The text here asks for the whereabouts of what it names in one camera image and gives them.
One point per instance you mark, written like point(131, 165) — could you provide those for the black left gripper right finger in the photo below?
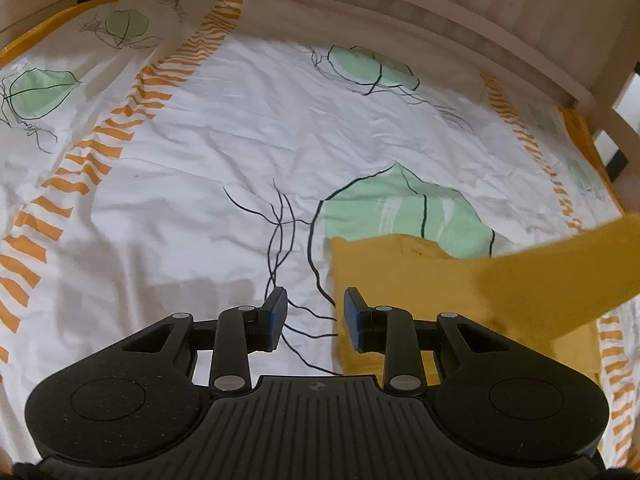
point(390, 332)

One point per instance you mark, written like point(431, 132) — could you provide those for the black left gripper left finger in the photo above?
point(241, 331)

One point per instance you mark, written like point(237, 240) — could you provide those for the white leaf-print duvet cover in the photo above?
point(192, 155)

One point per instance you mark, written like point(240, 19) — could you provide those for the beige wooden bed frame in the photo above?
point(583, 50)

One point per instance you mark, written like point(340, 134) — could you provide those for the mustard yellow knit sweater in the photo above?
point(558, 299)

